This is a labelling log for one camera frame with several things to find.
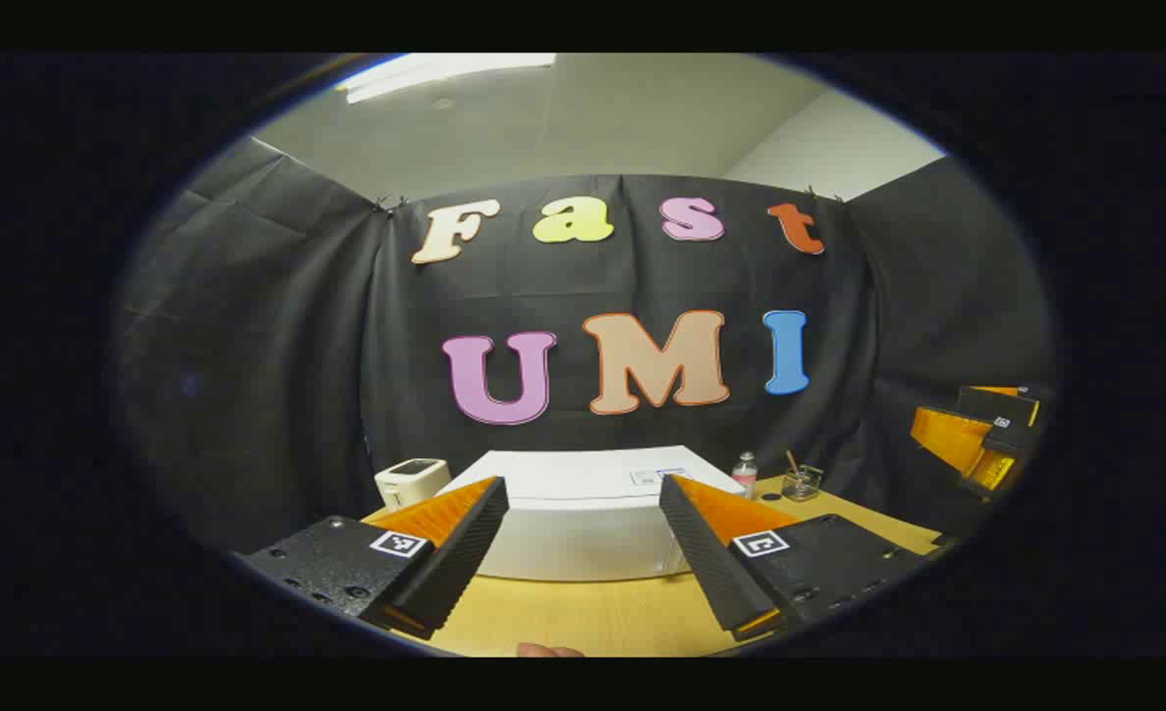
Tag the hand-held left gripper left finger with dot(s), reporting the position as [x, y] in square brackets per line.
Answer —
[464, 558]

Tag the wooden stick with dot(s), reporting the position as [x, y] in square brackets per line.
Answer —
[792, 462]

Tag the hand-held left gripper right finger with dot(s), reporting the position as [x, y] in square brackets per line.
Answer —
[706, 563]

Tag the white microwave oven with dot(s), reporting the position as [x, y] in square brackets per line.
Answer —
[582, 533]

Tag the clear bottle with pink label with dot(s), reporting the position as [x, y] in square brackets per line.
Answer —
[744, 476]

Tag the small white appliance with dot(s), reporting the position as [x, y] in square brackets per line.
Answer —
[410, 484]

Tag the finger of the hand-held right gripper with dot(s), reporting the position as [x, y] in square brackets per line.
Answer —
[953, 439]
[1002, 403]

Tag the small glass jar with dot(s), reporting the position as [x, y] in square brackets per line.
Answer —
[802, 486]

